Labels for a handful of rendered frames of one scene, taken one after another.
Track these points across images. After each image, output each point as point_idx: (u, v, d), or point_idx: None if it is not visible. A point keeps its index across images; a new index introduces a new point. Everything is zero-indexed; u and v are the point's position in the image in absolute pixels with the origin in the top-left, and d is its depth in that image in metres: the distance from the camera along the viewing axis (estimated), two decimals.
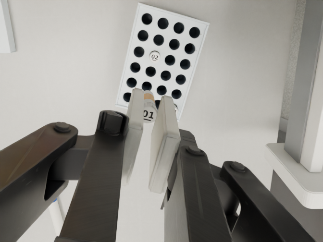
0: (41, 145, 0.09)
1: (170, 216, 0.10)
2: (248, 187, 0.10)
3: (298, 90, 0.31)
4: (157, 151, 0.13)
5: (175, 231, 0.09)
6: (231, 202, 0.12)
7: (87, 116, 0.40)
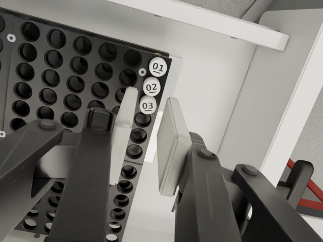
0: (26, 142, 0.09)
1: (181, 219, 0.10)
2: (260, 190, 0.10)
3: None
4: (168, 154, 0.13)
5: (185, 233, 0.09)
6: (244, 205, 0.12)
7: None
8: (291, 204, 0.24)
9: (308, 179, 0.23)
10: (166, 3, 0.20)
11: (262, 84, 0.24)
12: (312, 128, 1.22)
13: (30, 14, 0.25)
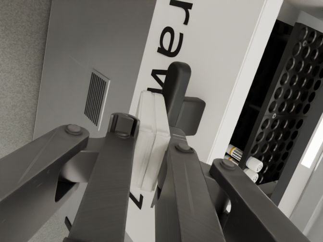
0: (52, 147, 0.09)
1: (161, 215, 0.10)
2: (238, 185, 0.10)
3: None
4: (147, 149, 0.13)
5: (167, 230, 0.09)
6: (221, 199, 0.12)
7: None
8: (173, 120, 0.19)
9: None
10: None
11: None
12: None
13: None
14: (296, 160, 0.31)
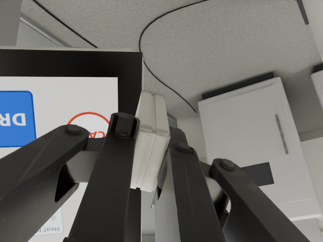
0: (52, 147, 0.09)
1: (161, 215, 0.10)
2: (238, 185, 0.10)
3: None
4: (147, 149, 0.13)
5: (167, 230, 0.09)
6: (221, 200, 0.12)
7: None
8: None
9: None
10: None
11: None
12: None
13: None
14: None
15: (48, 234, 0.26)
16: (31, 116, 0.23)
